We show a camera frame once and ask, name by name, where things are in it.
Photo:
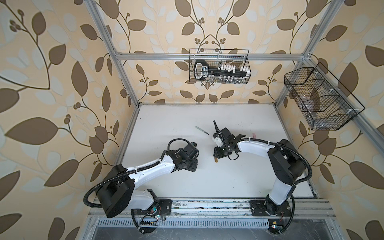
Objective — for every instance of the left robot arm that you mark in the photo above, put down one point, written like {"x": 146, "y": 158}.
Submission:
{"x": 120, "y": 189}

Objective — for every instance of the black wire basket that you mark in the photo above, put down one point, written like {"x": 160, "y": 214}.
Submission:
{"x": 237, "y": 57}
{"x": 326, "y": 103}

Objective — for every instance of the black tool in basket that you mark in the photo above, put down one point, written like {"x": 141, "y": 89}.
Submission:
{"x": 203, "y": 70}

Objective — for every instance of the green pen uncapped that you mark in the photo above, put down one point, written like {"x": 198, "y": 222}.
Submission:
{"x": 203, "y": 131}

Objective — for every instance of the black wire basket centre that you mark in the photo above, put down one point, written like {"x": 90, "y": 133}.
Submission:
{"x": 237, "y": 57}

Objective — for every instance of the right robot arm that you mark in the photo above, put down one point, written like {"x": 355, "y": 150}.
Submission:
{"x": 290, "y": 168}

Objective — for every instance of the black wire basket right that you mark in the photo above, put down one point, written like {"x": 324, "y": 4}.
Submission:
{"x": 326, "y": 103}

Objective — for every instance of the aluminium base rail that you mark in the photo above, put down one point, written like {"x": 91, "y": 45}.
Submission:
{"x": 218, "y": 213}

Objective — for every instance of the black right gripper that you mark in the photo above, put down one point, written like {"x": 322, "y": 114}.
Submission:
{"x": 218, "y": 154}

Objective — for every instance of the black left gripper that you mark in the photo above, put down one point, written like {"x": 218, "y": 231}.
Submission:
{"x": 195, "y": 164}

